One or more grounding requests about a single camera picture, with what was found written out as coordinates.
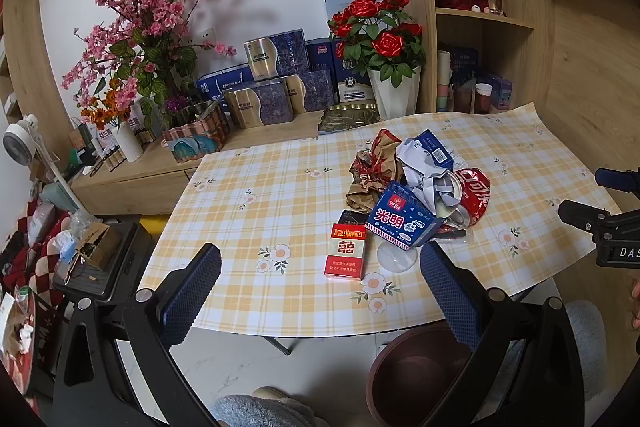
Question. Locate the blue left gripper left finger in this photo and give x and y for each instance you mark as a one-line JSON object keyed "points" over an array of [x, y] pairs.
{"points": [[183, 292]]}

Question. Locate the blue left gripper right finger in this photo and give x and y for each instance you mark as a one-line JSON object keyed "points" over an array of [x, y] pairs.
{"points": [[458, 307]]}

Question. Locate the clear round plastic lid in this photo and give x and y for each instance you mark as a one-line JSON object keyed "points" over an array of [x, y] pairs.
{"points": [[396, 259]]}

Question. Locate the blue ice cream carton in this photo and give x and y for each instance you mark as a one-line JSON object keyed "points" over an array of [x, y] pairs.
{"points": [[401, 219]]}

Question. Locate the crushed red cola can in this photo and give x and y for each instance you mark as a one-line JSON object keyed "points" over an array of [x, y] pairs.
{"points": [[475, 197]]}

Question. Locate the red cigarette pack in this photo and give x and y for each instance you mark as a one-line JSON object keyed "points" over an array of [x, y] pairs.
{"points": [[345, 257]]}

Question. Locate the white paper wrapper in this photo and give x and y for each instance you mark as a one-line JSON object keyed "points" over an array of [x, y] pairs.
{"points": [[429, 172]]}

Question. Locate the brown paper bag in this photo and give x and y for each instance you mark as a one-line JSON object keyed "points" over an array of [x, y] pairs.
{"points": [[372, 171]]}

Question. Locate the black cigarette pack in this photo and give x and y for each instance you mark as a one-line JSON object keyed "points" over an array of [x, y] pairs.
{"points": [[351, 217]]}

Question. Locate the brown round trash bin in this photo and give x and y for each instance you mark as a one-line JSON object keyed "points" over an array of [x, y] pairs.
{"points": [[414, 373]]}

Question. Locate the person's right hand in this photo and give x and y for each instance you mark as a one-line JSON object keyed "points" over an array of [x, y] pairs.
{"points": [[635, 297]]}

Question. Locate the low wooden cabinet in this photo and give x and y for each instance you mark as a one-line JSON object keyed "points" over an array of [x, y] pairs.
{"points": [[153, 184]]}

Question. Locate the striped pink basket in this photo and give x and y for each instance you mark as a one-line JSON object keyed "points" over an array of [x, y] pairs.
{"points": [[205, 135]]}

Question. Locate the red paper cup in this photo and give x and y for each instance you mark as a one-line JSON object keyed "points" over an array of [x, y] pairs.
{"points": [[482, 98]]}

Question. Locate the orange flowers white vase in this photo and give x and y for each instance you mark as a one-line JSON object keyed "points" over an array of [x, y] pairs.
{"points": [[111, 109]]}

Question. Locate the gold blue gift box left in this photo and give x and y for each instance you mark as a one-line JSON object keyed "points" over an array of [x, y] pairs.
{"points": [[259, 104]]}

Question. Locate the gold blue gift box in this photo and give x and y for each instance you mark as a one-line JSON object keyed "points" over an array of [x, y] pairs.
{"points": [[259, 104], [309, 91], [277, 55]]}

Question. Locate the green leaf tray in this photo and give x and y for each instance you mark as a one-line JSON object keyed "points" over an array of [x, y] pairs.
{"points": [[348, 116]]}

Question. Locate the white desk fan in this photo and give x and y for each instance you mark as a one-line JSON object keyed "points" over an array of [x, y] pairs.
{"points": [[23, 142]]}

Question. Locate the stacked pastel cups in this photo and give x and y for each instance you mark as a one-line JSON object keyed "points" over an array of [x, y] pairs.
{"points": [[443, 80]]}

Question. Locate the gold blue gift box right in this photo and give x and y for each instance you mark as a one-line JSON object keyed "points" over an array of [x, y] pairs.
{"points": [[309, 91]]}

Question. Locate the gold blue gift box top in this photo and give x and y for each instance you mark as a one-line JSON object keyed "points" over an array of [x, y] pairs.
{"points": [[277, 55]]}

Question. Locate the red rose plant white pot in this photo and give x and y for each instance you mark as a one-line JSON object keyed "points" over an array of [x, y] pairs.
{"points": [[380, 40]]}

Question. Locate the pink blossom flower arrangement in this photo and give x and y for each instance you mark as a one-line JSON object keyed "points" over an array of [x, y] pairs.
{"points": [[147, 40]]}

